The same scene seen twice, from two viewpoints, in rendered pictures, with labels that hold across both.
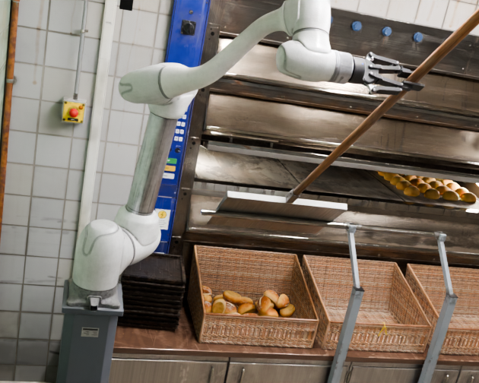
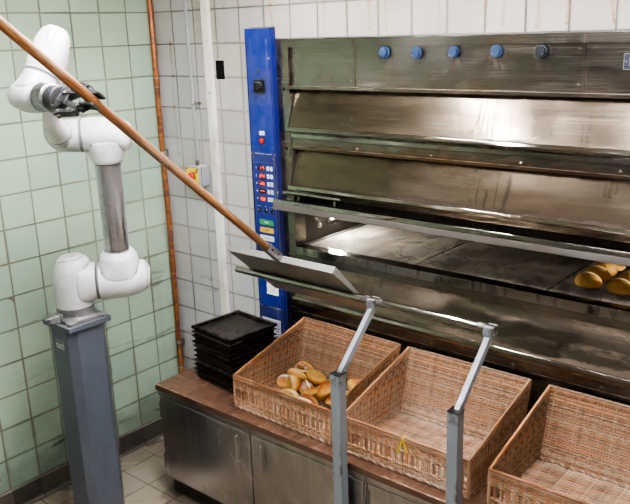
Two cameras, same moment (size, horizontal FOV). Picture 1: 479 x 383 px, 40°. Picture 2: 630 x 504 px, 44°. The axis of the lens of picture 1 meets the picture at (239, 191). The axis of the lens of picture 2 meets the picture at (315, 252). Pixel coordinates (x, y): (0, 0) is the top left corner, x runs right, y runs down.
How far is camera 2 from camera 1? 298 cm
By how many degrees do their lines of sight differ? 54
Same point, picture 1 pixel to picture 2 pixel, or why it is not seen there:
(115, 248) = (65, 274)
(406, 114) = (504, 160)
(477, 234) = not seen: outside the picture
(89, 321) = (58, 334)
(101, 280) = (59, 300)
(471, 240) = not seen: outside the picture
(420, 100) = (514, 138)
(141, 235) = (104, 269)
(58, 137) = (198, 201)
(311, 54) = (15, 88)
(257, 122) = (336, 180)
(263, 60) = (332, 109)
